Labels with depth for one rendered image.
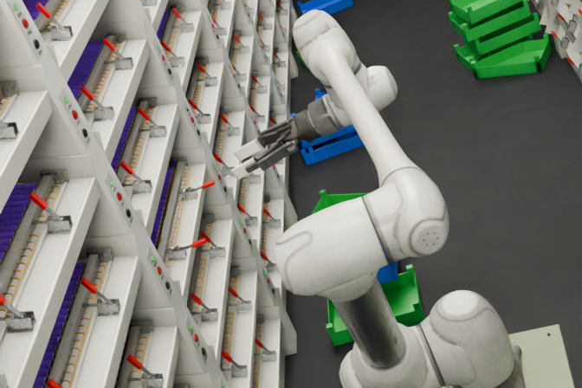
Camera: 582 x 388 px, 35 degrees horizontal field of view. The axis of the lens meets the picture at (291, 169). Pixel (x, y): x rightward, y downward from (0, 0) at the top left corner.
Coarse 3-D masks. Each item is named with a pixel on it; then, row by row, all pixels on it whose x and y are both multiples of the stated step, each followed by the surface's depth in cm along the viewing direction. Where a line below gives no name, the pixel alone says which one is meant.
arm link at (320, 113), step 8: (312, 104) 216; (320, 104) 214; (328, 104) 214; (312, 112) 215; (320, 112) 214; (328, 112) 213; (312, 120) 215; (320, 120) 214; (328, 120) 214; (336, 120) 214; (320, 128) 215; (328, 128) 215; (336, 128) 215
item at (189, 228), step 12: (180, 156) 259; (192, 156) 259; (204, 156) 259; (192, 168) 258; (204, 168) 257; (192, 180) 252; (204, 180) 255; (204, 192) 254; (192, 204) 241; (192, 216) 237; (180, 228) 232; (192, 228) 232; (180, 240) 228; (192, 240) 228; (192, 252) 226; (168, 264) 219; (180, 264) 219; (192, 264) 225; (180, 276) 215; (180, 288) 207
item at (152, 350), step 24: (144, 312) 198; (168, 312) 198; (144, 336) 197; (168, 336) 197; (120, 360) 190; (144, 360) 190; (168, 360) 190; (120, 384) 182; (144, 384) 183; (168, 384) 185
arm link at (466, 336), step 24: (432, 312) 211; (456, 312) 207; (480, 312) 207; (432, 336) 210; (456, 336) 206; (480, 336) 206; (504, 336) 211; (456, 360) 208; (480, 360) 208; (504, 360) 211; (456, 384) 213; (480, 384) 213
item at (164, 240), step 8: (176, 176) 250; (184, 176) 252; (176, 184) 246; (176, 192) 243; (176, 200) 240; (168, 208) 236; (176, 208) 239; (168, 216) 233; (168, 224) 230; (168, 232) 227; (176, 232) 229; (160, 240) 224; (168, 240) 226; (176, 240) 226; (160, 248) 221; (160, 256) 218
